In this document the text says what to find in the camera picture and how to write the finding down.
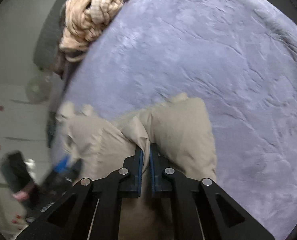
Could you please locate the khaki puffer jacket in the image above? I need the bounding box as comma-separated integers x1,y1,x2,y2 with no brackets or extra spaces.
56,93,217,239

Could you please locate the beige striped clothes pile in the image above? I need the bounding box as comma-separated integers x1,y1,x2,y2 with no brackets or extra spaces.
59,0,124,62

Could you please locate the person's left hand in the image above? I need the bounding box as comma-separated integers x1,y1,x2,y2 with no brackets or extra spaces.
12,183,35,202

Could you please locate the dark teal fringed scarf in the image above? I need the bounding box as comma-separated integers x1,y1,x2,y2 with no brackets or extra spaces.
46,112,56,148

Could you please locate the white desk fan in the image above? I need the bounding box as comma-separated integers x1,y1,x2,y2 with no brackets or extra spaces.
25,75,52,104

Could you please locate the dark grey knitted garment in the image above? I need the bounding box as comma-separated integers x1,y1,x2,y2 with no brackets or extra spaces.
52,4,66,79

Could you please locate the grey purple cloth strip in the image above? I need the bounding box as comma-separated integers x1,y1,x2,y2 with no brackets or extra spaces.
48,62,82,115

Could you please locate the grey quilted headboard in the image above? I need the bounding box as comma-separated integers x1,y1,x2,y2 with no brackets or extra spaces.
33,0,66,70

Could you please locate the lavender bed blanket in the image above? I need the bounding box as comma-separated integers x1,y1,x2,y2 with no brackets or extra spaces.
63,0,297,239

